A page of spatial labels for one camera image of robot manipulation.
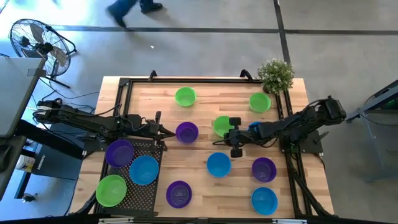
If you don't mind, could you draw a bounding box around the small potted green plant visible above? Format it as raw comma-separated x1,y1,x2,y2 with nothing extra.
257,58,295,95

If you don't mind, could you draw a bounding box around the green plastic mini bowl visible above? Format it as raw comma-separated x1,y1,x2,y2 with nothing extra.
212,115,234,138
174,86,198,108
95,174,128,208
248,91,272,114

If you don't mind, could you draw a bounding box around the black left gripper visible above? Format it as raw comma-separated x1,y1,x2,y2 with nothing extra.
141,110,177,152

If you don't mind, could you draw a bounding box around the grey metal stand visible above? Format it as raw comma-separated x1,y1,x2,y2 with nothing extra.
345,79,398,184

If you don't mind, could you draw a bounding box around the grey table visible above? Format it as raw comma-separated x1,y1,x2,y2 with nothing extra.
0,57,47,139

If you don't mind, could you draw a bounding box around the black wire floor fan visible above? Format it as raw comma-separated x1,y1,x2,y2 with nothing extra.
8,17,78,90

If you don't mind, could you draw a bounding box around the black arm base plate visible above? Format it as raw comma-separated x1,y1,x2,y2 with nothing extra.
81,133,108,154
278,129,330,155

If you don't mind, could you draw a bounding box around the black perforated metal tray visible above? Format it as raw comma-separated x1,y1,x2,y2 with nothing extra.
98,138,169,218

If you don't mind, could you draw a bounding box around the black lettered equipment box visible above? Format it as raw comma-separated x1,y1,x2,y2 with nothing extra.
30,123,85,181

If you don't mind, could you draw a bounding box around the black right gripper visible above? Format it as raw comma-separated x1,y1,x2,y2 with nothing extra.
212,116,259,159

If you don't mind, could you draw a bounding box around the person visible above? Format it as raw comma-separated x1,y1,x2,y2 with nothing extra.
105,0,164,29

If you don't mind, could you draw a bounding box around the black metal table frame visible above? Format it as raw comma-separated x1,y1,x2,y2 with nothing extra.
71,70,334,220

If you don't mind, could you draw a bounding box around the dark grey desk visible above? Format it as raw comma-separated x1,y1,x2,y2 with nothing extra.
0,136,27,200

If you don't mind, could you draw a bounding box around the purple plastic mini bowl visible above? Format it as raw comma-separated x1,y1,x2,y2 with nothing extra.
104,139,135,169
251,156,277,184
175,121,200,144
165,180,193,209

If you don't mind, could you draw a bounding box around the white plastic tub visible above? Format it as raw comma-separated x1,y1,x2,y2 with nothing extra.
14,154,37,173

